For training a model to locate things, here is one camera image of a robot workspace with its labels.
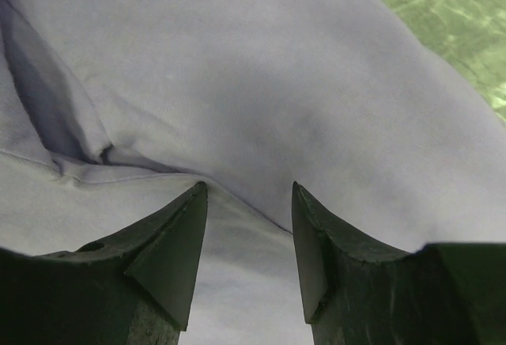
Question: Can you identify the purple t shirt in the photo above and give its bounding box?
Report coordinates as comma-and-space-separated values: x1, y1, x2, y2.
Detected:
1, 0, 505, 344

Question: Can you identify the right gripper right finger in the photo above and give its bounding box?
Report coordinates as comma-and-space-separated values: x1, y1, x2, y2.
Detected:
292, 184, 505, 344

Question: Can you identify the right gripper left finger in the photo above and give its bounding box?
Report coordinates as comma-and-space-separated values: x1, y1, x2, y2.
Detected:
1, 182, 208, 344

